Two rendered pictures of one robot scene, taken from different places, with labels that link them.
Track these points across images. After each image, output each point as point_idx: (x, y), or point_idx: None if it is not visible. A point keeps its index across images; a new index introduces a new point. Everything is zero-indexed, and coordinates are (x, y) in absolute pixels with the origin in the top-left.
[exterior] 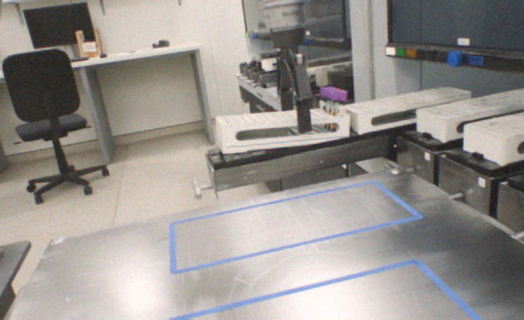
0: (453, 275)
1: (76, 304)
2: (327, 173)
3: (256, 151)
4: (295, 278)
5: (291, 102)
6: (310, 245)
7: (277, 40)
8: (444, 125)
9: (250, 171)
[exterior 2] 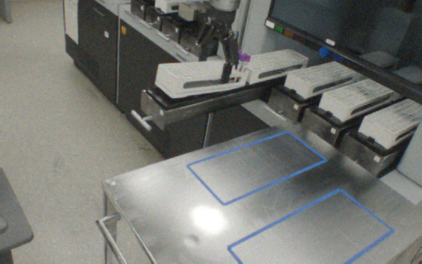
0: (358, 196)
1: (183, 232)
2: None
3: None
4: (293, 204)
5: (206, 55)
6: (285, 181)
7: (219, 17)
8: (308, 89)
9: (188, 110)
